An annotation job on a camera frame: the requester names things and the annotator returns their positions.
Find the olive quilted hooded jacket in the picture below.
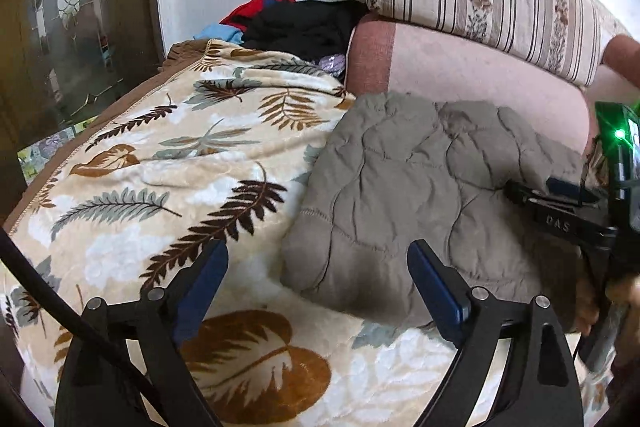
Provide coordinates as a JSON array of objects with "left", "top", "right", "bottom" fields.
[{"left": 281, "top": 92, "right": 582, "bottom": 329}]

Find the pile of dark clothes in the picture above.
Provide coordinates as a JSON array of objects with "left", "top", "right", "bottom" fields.
[{"left": 195, "top": 0, "right": 369, "bottom": 80}]

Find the person right hand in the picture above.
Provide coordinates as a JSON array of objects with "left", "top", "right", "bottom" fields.
[{"left": 574, "top": 275, "right": 639, "bottom": 367}]

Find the leaf pattern beige blanket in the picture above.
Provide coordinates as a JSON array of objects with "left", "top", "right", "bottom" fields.
[{"left": 8, "top": 40, "right": 454, "bottom": 426}]

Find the pink bolster cushion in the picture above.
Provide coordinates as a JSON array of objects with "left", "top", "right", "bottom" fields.
[{"left": 345, "top": 14, "right": 590, "bottom": 153}]

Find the dark wooden glass door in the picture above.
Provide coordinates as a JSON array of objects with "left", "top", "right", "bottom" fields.
[{"left": 1, "top": 0, "right": 163, "bottom": 216}]

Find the black cable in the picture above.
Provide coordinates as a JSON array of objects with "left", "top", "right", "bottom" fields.
[{"left": 0, "top": 229, "right": 166, "bottom": 427}]

